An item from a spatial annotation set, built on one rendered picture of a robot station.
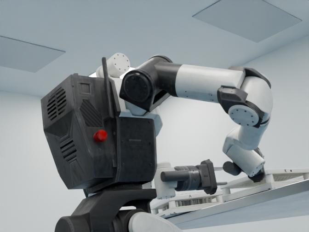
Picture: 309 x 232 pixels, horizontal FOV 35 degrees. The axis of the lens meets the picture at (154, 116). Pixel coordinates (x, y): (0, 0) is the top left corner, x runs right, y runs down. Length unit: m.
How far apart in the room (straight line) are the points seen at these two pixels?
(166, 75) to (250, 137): 0.29
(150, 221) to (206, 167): 0.45
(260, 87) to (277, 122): 4.64
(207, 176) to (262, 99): 0.57
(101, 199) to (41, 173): 4.60
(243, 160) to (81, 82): 0.52
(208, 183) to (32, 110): 4.54
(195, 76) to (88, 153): 0.35
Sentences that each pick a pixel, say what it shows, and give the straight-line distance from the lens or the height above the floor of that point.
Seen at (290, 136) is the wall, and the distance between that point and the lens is 5.79.
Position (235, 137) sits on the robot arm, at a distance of 1.39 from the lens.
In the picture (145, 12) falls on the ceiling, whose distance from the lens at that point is 4.58.
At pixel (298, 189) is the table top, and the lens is 1.63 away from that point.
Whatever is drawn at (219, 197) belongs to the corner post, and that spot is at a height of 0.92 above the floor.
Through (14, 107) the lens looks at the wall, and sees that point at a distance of 5.98.
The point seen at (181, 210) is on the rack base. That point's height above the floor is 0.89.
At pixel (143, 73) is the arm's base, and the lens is 1.26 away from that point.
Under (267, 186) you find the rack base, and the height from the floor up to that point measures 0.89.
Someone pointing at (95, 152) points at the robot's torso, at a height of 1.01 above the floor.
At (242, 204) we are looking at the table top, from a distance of 1.79.
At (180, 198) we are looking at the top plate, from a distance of 1.99.
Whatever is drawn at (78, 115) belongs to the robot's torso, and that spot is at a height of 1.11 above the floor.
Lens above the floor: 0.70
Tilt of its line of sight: 17 degrees up
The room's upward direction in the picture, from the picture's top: 9 degrees counter-clockwise
